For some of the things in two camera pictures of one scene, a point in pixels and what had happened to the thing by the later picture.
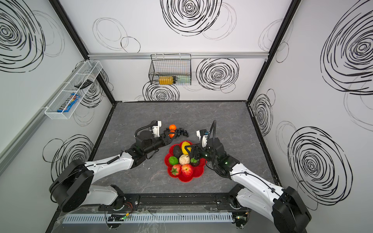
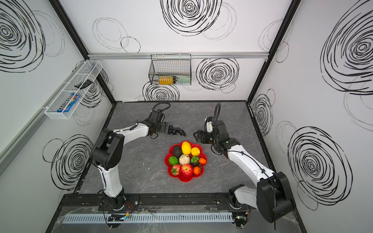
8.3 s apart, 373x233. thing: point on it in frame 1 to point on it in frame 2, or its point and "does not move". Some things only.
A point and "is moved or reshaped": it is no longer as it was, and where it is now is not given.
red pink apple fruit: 186,170 does not move
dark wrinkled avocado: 177,152 does not move
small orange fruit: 173,127 is moved or reshaped
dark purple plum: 195,164 does not move
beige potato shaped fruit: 184,159 does not move
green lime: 173,160 does not move
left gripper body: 156,143 to 161,128
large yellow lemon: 185,143 does not move
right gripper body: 206,154 to 213,140
